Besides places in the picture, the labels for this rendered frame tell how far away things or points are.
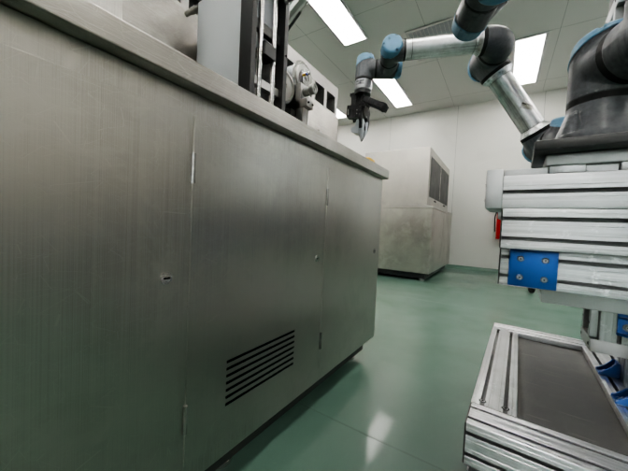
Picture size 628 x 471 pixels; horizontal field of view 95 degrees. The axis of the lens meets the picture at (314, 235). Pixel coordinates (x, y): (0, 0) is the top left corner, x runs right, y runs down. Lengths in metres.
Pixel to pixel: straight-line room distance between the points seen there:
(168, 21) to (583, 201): 1.39
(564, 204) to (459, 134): 5.07
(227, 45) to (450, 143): 4.94
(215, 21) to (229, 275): 0.94
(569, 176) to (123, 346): 0.89
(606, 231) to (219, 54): 1.18
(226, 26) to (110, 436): 1.16
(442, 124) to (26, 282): 5.78
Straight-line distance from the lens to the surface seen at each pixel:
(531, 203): 0.79
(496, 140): 5.72
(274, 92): 1.03
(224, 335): 0.69
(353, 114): 1.36
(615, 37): 0.83
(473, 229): 5.53
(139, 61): 0.57
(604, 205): 0.80
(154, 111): 0.58
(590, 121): 0.83
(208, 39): 1.31
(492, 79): 1.49
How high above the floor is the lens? 0.62
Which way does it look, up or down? 2 degrees down
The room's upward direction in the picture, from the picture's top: 3 degrees clockwise
